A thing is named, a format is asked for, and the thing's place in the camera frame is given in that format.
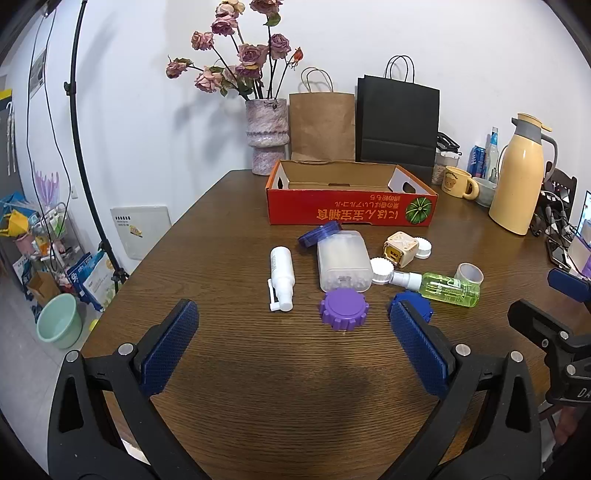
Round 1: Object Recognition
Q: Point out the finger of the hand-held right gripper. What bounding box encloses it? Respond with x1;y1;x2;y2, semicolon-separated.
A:
548;268;591;303
508;299;575;347

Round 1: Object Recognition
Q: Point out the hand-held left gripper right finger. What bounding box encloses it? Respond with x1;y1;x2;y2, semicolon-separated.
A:
388;299;542;480

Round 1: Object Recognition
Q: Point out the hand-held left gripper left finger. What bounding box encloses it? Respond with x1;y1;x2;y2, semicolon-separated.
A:
47;298;208;480

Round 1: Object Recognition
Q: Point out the blue gear-shaped lid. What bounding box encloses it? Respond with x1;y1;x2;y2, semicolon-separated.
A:
387;290;435;326

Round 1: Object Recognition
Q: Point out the green spray bottle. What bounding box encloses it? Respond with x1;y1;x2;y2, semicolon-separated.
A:
390;270;481;308

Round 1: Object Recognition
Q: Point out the purple gear-shaped lid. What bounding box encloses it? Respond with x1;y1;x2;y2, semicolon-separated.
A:
320;288;369;332

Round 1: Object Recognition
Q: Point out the beige cube box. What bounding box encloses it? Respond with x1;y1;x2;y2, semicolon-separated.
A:
382;232;420;269

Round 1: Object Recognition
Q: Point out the translucent plastic container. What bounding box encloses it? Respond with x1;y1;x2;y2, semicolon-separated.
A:
316;230;374;294

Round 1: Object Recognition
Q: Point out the white spray bottle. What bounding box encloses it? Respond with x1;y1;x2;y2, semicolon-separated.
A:
268;246;296;313

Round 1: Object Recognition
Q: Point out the dark blue round lid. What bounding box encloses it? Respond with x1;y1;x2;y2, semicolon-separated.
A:
297;220;343;252

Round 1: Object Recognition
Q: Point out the red cardboard box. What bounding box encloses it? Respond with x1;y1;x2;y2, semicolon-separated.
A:
265;159;439;228

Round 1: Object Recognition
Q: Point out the person's right hand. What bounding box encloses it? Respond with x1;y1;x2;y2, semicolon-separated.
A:
555;406;578;457

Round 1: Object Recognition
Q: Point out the smartphone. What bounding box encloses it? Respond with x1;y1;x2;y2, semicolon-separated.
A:
547;237;573;271

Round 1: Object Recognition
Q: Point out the laptop screen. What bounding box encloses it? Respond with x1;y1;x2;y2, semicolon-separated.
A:
573;191;591;241

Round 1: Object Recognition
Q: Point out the dark wooden chair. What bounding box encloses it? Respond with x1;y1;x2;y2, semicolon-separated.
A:
542;168;578;236

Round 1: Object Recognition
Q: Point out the cream thermos jug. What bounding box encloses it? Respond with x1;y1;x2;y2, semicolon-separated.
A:
488;113;558;236

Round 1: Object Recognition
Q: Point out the green plastic basin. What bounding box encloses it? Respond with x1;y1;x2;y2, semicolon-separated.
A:
36;293;84;349

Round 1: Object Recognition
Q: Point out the grey-white cup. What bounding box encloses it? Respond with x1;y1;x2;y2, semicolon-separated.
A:
472;176;499;208

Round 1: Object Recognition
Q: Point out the small cardboard box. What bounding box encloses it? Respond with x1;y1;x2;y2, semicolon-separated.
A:
25;270;61;308

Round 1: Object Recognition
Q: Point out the clear bottle with blue cap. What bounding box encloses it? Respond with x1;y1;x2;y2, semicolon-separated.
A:
485;127;502;181

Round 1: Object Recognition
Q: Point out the yellow bear mug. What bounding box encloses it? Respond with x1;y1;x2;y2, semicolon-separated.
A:
440;166;480;201

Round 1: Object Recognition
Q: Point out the glass jar with black clips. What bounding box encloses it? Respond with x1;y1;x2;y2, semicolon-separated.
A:
431;131;462;185

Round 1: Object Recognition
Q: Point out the yellow bag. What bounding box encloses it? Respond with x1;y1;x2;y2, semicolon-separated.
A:
0;210;28;238

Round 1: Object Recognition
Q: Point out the black paper bag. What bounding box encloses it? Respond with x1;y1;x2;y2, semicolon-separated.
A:
355;55;441;185

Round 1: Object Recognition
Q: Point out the pink mottled vase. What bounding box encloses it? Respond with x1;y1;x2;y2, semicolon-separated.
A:
245;98;291;176

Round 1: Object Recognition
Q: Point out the brown paper bag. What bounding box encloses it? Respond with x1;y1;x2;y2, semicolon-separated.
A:
288;67;356;163

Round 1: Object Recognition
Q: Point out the black light stand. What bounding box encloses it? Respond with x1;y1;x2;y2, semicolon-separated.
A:
64;0;131;296

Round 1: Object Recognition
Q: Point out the dried rose bouquet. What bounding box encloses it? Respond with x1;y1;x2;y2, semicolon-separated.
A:
166;0;304;102

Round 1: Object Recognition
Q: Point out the wire storage cart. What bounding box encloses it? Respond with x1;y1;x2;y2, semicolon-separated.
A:
28;203;81;278

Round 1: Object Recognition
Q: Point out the wall poster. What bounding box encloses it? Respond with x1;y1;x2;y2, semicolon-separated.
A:
30;48;48;97

